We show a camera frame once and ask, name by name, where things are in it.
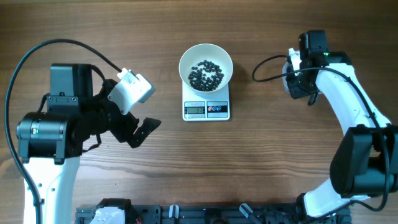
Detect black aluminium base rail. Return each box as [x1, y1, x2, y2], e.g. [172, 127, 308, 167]
[74, 203, 353, 224]

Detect white digital kitchen scale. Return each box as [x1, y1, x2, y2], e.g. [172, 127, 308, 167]
[182, 83, 231, 122]

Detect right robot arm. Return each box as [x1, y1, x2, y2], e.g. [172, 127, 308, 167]
[283, 30, 397, 223]

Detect clear plastic container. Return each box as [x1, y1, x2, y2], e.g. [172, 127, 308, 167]
[282, 62, 290, 95]

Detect left black camera cable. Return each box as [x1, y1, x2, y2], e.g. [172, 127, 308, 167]
[4, 39, 124, 224]

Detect white bowl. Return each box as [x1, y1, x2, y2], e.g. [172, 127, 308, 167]
[178, 44, 234, 95]

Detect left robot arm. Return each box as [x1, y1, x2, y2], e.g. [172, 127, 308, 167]
[16, 63, 160, 223]

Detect black camera cable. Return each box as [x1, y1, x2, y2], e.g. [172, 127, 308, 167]
[251, 54, 391, 218]
[4, 39, 124, 224]

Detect right black camera cable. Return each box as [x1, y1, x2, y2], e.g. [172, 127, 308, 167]
[251, 54, 391, 218]

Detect black beans in bowl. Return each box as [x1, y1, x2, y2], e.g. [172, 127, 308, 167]
[188, 60, 224, 91]

